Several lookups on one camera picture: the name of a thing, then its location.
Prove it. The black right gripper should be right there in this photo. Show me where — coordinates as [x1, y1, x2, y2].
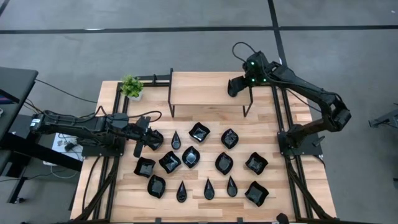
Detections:
[228, 68, 271, 98]

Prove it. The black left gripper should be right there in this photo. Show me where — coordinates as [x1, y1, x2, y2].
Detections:
[130, 116, 163, 147]

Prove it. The wooden shelf with black legs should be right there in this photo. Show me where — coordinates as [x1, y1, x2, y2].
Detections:
[167, 67, 254, 118]

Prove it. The green plant in white pot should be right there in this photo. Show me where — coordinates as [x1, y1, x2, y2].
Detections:
[119, 74, 145, 102]

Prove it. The white printed paper sheet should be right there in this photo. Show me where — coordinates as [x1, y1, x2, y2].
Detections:
[51, 129, 84, 162]

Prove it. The black desk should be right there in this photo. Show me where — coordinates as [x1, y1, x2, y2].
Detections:
[0, 67, 40, 141]

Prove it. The dark laptop screen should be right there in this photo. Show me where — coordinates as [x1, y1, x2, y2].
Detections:
[0, 89, 20, 105]

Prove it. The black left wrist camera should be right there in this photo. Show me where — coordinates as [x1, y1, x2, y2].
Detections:
[132, 138, 146, 159]

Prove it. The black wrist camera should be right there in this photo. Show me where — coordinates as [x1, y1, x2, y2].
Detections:
[244, 51, 264, 71]
[132, 138, 146, 159]

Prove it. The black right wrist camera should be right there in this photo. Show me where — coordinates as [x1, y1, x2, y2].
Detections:
[244, 51, 264, 71]

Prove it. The black right camera cable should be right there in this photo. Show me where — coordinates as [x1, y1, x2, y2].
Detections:
[231, 42, 259, 63]

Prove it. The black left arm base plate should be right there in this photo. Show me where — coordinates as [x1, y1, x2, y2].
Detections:
[81, 136, 126, 157]

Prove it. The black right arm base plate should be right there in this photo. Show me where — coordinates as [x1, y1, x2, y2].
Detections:
[277, 132, 324, 157]

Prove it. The black floor cable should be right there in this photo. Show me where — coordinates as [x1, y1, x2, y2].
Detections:
[34, 78, 99, 104]

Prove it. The black desk leg frame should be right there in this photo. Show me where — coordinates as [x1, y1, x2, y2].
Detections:
[0, 114, 84, 205]

